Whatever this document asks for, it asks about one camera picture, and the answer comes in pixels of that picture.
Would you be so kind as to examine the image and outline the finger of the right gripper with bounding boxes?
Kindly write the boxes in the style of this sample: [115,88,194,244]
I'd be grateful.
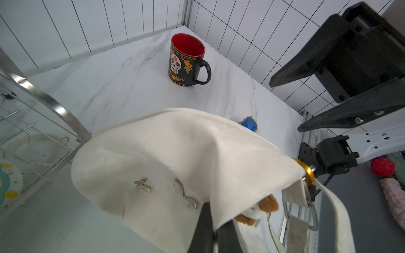
[269,14,349,87]
[297,78,405,132]

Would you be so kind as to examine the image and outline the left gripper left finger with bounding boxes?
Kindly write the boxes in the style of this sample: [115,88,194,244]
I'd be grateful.
[187,202,214,253]

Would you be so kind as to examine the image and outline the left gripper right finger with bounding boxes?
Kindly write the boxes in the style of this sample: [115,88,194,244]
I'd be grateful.
[217,220,243,253]

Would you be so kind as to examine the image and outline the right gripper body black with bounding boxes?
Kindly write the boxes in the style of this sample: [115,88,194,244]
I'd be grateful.
[316,2,405,103]

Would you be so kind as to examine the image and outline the brown white plush keychain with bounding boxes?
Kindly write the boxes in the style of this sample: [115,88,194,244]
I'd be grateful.
[234,194,279,226]

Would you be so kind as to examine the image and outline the yellow blue plush keychain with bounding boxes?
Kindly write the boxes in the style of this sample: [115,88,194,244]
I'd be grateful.
[239,117,258,133]

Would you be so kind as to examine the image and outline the cream canvas shoulder bag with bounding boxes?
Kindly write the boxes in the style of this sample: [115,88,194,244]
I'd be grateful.
[71,107,356,253]

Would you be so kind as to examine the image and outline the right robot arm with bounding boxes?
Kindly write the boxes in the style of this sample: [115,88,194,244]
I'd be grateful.
[270,2,405,177]

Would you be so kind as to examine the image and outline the red plush toy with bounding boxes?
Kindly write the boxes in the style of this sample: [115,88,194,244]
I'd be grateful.
[371,157,396,177]

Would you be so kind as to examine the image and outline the pink plush toy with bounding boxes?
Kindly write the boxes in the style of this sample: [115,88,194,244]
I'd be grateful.
[380,178,405,230]

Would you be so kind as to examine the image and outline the metal two-tier dish rack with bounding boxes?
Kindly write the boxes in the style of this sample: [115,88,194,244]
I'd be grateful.
[1,51,92,220]

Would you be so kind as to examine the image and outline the yellow teal patterned bowl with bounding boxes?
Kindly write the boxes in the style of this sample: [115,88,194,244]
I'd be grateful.
[1,159,24,212]

